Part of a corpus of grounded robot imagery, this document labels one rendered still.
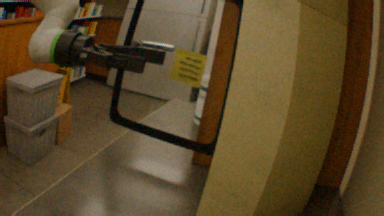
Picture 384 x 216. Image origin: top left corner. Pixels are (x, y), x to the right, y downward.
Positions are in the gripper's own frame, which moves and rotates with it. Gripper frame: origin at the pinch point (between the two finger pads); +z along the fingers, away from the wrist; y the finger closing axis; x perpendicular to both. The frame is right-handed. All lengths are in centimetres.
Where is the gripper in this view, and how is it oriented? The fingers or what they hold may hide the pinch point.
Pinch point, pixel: (149, 60)
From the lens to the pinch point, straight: 94.9
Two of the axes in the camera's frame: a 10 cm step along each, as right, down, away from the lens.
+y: 2.1, -1.9, 9.6
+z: 9.6, 2.4, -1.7
